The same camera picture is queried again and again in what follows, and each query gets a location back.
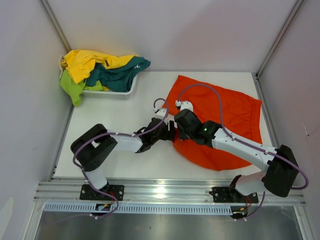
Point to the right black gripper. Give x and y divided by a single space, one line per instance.
181 135

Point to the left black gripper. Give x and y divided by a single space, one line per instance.
169 135

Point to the orange shorts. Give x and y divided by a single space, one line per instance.
240 113

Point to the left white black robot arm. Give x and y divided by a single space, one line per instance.
94 146

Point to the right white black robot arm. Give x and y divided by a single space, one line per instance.
278 166

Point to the teal shorts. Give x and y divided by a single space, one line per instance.
117 79

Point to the lime green shorts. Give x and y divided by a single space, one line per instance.
75 90

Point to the yellow shorts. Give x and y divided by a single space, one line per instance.
79 63

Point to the white plastic bin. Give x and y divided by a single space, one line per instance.
110 94

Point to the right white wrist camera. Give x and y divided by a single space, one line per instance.
184 105

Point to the aluminium mounting rail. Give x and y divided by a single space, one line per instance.
136 191

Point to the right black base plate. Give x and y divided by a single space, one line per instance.
223 194

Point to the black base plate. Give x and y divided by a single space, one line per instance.
89 194
223 194

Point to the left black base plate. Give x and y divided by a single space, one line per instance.
89 194

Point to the white slotted cable duct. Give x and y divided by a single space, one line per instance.
136 208

